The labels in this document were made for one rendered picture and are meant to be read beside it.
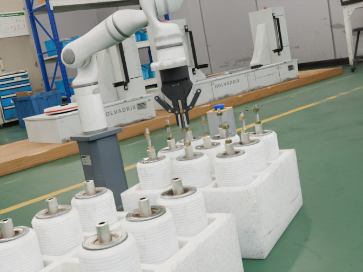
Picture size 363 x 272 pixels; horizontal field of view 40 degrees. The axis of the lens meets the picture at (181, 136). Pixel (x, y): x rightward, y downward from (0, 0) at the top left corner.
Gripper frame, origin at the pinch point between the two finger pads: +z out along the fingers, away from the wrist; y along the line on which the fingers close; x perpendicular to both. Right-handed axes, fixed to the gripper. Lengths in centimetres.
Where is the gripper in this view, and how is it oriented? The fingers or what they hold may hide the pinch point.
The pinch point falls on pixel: (182, 120)
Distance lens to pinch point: 130.5
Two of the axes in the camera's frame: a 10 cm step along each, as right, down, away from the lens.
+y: -9.7, 1.6, 1.6
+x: -1.3, 1.9, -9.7
